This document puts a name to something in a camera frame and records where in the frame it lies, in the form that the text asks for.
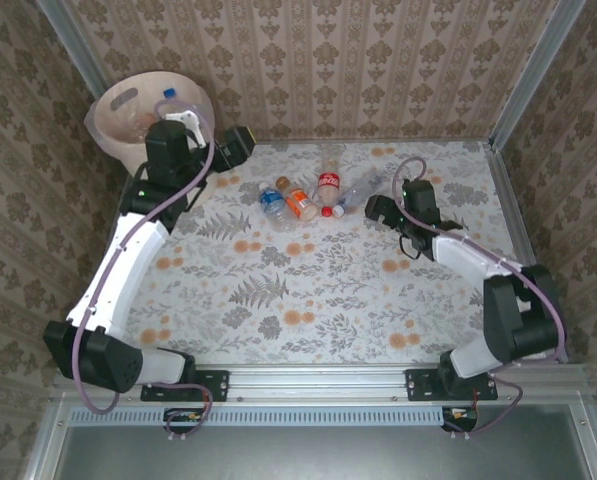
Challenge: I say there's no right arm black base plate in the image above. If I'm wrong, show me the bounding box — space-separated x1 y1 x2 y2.
405 368 499 404

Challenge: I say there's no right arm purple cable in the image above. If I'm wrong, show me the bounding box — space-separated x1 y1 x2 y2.
391 156 568 441

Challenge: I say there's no orange label bottle brown cap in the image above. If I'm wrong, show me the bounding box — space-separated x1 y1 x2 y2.
275 176 320 222

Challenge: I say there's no blue label plastic bottle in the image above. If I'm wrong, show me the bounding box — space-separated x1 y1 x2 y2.
257 182 292 232

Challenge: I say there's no floral patterned table cover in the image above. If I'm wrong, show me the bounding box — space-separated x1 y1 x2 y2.
85 142 562 366

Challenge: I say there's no white plastic waste bin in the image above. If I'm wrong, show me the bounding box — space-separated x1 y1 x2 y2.
91 71 218 206

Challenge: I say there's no red label cola bottle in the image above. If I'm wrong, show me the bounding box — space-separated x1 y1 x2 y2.
315 143 341 217

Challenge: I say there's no grey metal panel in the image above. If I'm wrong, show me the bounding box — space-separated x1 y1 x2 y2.
25 402 597 480

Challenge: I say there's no aluminium frame post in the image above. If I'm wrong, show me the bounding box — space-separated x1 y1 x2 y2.
34 0 112 99
488 0 588 151

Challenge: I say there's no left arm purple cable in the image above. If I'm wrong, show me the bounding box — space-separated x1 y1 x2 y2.
71 98 217 441

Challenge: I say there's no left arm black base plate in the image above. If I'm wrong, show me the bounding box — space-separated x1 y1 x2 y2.
140 368 229 404

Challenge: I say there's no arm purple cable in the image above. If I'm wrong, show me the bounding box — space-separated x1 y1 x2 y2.
71 98 217 441
391 156 568 441

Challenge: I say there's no crushed clear bottle white cap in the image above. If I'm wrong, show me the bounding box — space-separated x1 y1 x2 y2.
333 168 382 215

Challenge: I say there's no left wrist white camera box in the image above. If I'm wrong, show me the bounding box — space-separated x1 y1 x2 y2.
163 110 203 149

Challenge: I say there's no grey slotted cable duct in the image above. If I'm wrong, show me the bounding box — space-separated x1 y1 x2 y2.
69 404 449 427

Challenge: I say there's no aluminium table edge rail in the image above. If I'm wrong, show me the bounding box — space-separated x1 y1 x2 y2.
252 138 493 149
482 141 542 271

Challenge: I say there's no aluminium mounting rail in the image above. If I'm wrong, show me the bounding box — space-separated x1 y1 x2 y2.
51 363 592 404

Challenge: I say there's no black cable connector box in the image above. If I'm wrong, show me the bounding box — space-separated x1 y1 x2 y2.
163 407 205 435
441 407 479 434

